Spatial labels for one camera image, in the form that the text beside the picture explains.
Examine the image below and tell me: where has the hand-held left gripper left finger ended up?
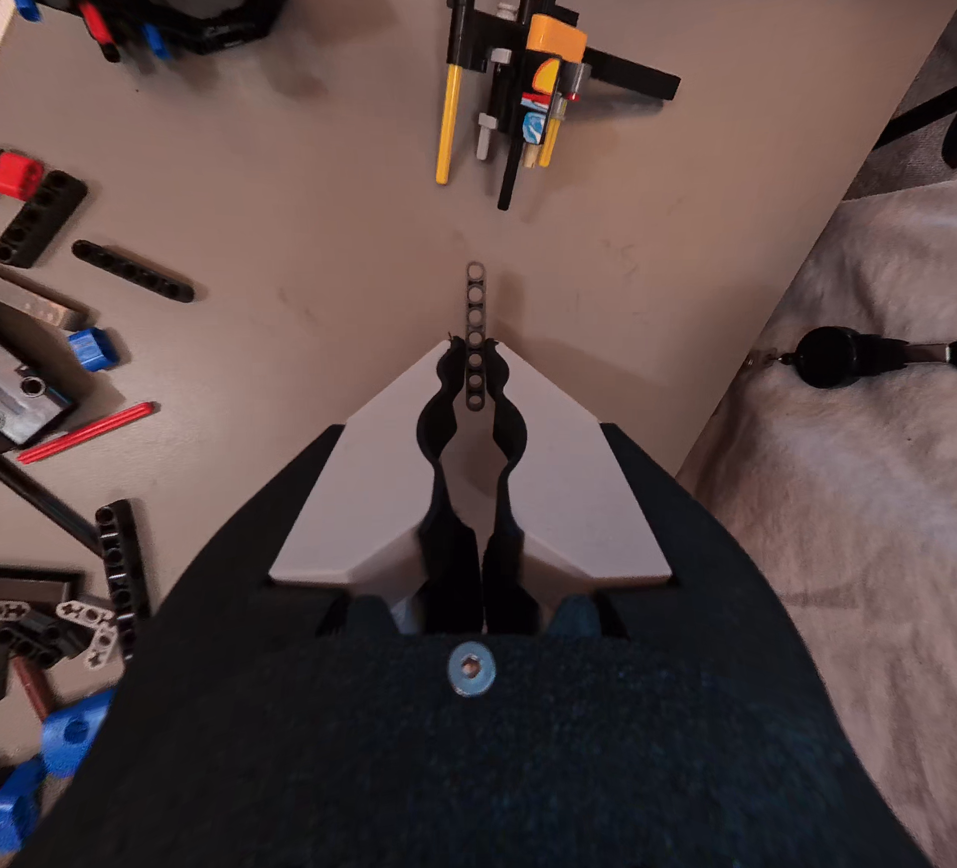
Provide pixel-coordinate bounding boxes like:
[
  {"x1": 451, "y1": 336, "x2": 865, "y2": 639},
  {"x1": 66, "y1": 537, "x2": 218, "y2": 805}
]
[{"x1": 269, "y1": 339, "x2": 483, "y2": 633}]

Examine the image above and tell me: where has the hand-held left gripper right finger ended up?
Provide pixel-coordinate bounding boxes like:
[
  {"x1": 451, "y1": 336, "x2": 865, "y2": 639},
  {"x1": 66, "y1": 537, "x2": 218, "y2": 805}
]
[{"x1": 484, "y1": 341, "x2": 672, "y2": 633}]

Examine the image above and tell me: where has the thin grey lego beam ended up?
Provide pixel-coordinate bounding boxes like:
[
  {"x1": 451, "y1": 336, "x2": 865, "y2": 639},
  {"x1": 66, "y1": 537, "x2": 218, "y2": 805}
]
[{"x1": 464, "y1": 261, "x2": 488, "y2": 412}]

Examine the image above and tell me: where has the long black lego beam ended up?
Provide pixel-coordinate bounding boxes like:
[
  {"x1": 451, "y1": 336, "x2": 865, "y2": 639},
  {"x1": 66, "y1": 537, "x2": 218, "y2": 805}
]
[{"x1": 94, "y1": 499, "x2": 151, "y2": 664}]

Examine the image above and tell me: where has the red lego axle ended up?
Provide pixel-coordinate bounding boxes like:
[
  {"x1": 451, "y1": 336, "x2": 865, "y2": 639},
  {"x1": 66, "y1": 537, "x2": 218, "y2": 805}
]
[{"x1": 16, "y1": 401, "x2": 159, "y2": 466}]

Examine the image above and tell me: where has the small blue lego connector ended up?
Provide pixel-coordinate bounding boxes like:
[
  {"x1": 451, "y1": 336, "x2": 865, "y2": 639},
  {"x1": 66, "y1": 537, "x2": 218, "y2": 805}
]
[{"x1": 68, "y1": 327, "x2": 121, "y2": 373}]

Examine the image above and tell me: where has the light grey lego liftarm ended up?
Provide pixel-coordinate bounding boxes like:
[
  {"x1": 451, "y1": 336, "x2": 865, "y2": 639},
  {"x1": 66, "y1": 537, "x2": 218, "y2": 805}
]
[{"x1": 55, "y1": 597, "x2": 122, "y2": 669}]

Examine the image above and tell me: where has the thin black lego beam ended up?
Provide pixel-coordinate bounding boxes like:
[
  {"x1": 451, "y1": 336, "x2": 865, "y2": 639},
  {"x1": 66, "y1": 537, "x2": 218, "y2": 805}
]
[{"x1": 72, "y1": 239, "x2": 196, "y2": 304}]

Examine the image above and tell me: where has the long black lego axle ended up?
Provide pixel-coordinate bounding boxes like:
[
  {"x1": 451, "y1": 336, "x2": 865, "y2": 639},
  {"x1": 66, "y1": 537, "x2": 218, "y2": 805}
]
[{"x1": 0, "y1": 455, "x2": 103, "y2": 557}]

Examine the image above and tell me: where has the black and grey lego panel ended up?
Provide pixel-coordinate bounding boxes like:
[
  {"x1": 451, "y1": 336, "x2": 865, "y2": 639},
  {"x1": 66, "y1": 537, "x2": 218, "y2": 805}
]
[{"x1": 0, "y1": 343, "x2": 77, "y2": 449}]

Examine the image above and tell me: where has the black lego angle connector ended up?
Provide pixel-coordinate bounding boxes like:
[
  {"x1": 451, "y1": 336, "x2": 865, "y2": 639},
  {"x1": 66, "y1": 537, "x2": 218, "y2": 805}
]
[{"x1": 0, "y1": 605, "x2": 85, "y2": 669}]

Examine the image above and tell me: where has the thick grey lego beam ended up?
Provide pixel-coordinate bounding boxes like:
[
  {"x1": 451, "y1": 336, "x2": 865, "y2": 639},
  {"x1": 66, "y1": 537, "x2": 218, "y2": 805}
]
[{"x1": 0, "y1": 269, "x2": 90, "y2": 332}]

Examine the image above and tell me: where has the large blue lego connector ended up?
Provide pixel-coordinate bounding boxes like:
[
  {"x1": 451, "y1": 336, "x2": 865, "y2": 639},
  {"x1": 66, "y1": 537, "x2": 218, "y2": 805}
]
[
  {"x1": 40, "y1": 688, "x2": 115, "y2": 778},
  {"x1": 0, "y1": 756, "x2": 47, "y2": 856}
]

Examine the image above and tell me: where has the brown lego axle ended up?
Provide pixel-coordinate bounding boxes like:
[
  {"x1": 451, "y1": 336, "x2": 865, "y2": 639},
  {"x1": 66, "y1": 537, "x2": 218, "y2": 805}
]
[{"x1": 10, "y1": 654, "x2": 58, "y2": 724}]

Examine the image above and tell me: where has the thick black lego beam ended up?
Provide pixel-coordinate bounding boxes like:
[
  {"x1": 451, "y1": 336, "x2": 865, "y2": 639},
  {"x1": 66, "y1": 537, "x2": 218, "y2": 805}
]
[{"x1": 0, "y1": 170, "x2": 89, "y2": 270}]

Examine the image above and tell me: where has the orange and black lego subassembly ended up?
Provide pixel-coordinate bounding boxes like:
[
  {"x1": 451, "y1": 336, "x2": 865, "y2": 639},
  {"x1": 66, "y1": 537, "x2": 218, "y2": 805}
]
[{"x1": 425, "y1": 0, "x2": 682, "y2": 212}]

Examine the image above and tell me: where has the red lego connector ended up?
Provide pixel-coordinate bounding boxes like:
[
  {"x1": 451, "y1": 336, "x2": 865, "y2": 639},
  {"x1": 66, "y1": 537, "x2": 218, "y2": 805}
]
[{"x1": 0, "y1": 150, "x2": 45, "y2": 201}]

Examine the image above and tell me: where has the white fuzzy blanket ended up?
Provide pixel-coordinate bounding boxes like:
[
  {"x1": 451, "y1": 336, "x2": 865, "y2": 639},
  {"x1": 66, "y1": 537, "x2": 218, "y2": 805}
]
[{"x1": 676, "y1": 179, "x2": 957, "y2": 868}]

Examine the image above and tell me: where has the black badge reel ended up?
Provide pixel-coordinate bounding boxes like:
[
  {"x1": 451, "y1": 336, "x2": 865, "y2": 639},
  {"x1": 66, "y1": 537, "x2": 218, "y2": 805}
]
[{"x1": 748, "y1": 326, "x2": 957, "y2": 391}]

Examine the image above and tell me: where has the black table leg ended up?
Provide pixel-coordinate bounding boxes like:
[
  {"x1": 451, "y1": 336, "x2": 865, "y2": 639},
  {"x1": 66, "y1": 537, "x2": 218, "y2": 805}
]
[{"x1": 870, "y1": 85, "x2": 957, "y2": 153}]

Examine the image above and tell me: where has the black lego frame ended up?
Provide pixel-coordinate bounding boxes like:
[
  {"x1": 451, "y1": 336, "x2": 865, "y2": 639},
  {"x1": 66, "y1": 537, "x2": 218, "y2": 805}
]
[{"x1": 0, "y1": 566, "x2": 85, "y2": 609}]

